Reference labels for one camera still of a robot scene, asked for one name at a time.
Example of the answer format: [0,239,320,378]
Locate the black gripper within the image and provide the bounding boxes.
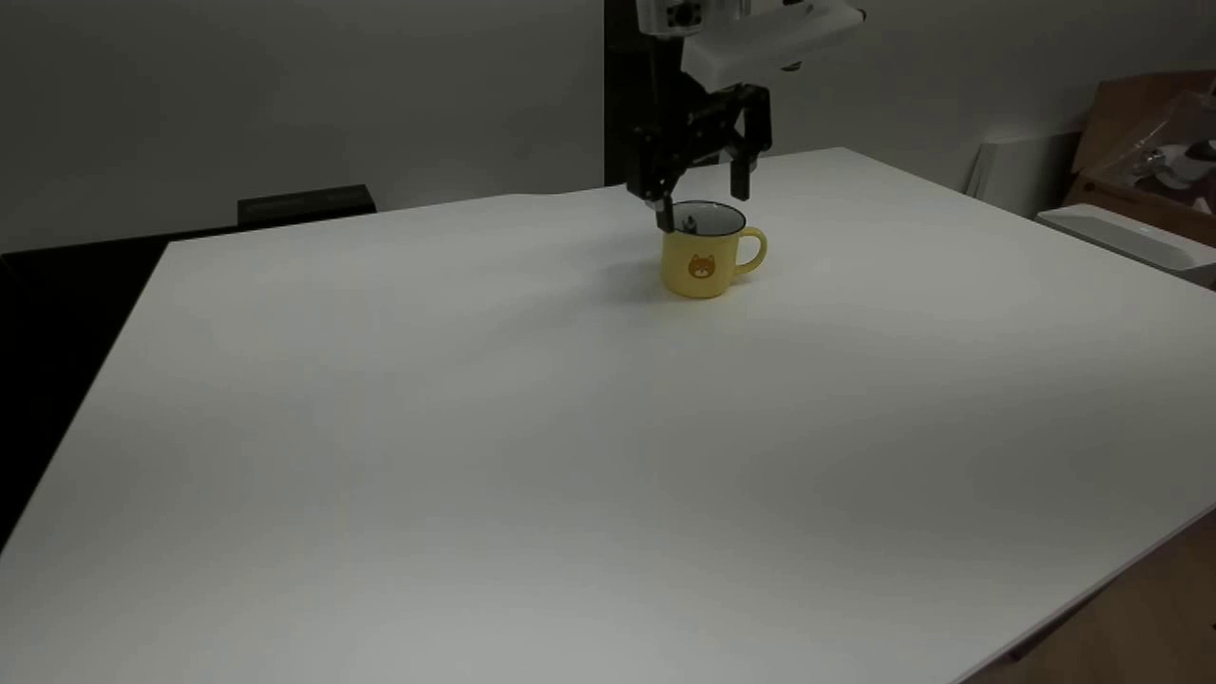
[626,85,771,232]

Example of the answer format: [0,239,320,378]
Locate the yellow enamel mug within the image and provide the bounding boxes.
[662,202,769,302]

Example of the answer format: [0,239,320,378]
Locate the white printer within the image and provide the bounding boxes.
[966,132,1216,288]

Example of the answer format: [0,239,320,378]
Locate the cardboard box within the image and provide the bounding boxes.
[1073,73,1216,248]

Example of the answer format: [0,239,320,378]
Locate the black chair back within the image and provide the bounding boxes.
[238,187,375,227]

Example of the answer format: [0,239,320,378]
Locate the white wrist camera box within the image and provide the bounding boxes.
[679,0,866,93]

